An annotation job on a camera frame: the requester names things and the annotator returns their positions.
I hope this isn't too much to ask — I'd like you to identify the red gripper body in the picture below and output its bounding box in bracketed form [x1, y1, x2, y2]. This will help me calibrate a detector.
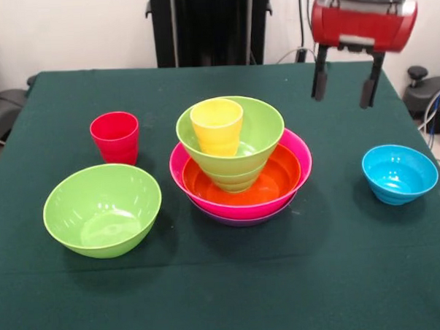
[310, 0, 420, 57]

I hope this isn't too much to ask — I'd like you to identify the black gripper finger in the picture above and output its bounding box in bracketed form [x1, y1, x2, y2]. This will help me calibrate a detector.
[308, 44, 331, 102]
[357, 50, 389, 110]

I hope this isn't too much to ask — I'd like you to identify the medium green bowl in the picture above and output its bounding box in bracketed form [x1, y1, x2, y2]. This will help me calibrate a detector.
[174, 93, 287, 177]

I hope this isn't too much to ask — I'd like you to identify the pink bowl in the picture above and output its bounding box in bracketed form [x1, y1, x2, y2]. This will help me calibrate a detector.
[168, 127, 316, 223]

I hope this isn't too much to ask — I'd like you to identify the small blue bowl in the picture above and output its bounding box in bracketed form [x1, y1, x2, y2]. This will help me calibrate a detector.
[361, 142, 440, 207]

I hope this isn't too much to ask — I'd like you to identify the orange bowl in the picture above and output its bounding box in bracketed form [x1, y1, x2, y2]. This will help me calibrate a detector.
[180, 142, 304, 207]

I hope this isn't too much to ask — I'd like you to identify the yellow cup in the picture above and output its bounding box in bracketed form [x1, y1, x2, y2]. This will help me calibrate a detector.
[189, 97, 246, 159]

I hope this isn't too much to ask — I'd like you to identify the small ribbed green bowl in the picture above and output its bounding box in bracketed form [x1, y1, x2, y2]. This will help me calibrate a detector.
[203, 162, 268, 195]

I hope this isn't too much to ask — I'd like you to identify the purple bowl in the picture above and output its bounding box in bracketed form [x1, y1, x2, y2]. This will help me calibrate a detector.
[203, 201, 296, 229]

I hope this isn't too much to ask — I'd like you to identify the red cup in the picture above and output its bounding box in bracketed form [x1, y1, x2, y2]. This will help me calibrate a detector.
[88, 110, 142, 168]

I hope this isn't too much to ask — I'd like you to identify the large green bowl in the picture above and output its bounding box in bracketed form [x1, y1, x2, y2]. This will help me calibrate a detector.
[40, 161, 166, 262]

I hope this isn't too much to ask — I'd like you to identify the black chair with round knob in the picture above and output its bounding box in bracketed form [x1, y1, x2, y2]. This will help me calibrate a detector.
[401, 64, 440, 136]

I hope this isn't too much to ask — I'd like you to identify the dark green tablecloth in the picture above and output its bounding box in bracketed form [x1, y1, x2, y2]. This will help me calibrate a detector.
[0, 55, 440, 330]

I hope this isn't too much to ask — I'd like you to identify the black office chair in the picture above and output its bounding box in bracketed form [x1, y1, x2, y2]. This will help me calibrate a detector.
[0, 52, 39, 146]

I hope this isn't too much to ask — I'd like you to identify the black wall cable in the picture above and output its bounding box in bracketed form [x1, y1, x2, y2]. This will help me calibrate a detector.
[298, 0, 318, 63]

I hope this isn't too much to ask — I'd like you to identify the blue and white cable bundle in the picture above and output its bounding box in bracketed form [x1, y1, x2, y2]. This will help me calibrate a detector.
[415, 84, 440, 135]

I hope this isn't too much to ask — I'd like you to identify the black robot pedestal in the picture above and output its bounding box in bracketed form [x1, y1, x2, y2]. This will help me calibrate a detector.
[145, 0, 275, 70]

